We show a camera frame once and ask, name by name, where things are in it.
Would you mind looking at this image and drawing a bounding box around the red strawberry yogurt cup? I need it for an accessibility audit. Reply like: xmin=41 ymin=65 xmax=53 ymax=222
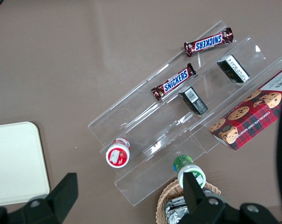
xmin=105 ymin=137 xmax=132 ymax=168

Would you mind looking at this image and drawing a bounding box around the cream plastic tray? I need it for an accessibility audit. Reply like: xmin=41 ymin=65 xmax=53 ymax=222
xmin=0 ymin=121 xmax=50 ymax=207

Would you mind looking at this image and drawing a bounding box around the small black carton box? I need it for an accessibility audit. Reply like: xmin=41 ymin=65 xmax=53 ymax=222
xmin=178 ymin=86 xmax=209 ymax=116
xmin=217 ymin=55 xmax=251 ymax=84

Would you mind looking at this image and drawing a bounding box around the red tartan cookie box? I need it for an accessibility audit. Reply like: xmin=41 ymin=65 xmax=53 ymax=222
xmin=208 ymin=66 xmax=282 ymax=152

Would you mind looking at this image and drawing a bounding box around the green lidded cup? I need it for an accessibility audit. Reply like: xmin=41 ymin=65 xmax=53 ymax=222
xmin=173 ymin=155 xmax=206 ymax=189

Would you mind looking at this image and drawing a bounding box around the wicker basket holding foil packs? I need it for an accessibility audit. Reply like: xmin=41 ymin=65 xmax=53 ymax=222
xmin=156 ymin=179 xmax=222 ymax=224

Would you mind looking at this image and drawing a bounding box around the clear acrylic stepped stand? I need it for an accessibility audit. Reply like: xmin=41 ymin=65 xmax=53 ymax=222
xmin=87 ymin=20 xmax=282 ymax=207

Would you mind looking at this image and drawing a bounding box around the silver foil packs stack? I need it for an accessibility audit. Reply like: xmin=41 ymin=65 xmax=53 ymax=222
xmin=164 ymin=196 xmax=190 ymax=224

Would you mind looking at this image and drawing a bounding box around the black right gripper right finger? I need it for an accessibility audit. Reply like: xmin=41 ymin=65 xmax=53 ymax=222
xmin=182 ymin=172 xmax=227 ymax=224

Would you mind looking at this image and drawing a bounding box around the Snickers chocolate bar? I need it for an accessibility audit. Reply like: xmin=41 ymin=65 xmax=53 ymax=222
xmin=151 ymin=63 xmax=197 ymax=102
xmin=184 ymin=27 xmax=234 ymax=58

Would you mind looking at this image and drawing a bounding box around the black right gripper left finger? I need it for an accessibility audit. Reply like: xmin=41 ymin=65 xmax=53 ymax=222
xmin=23 ymin=172 xmax=79 ymax=224

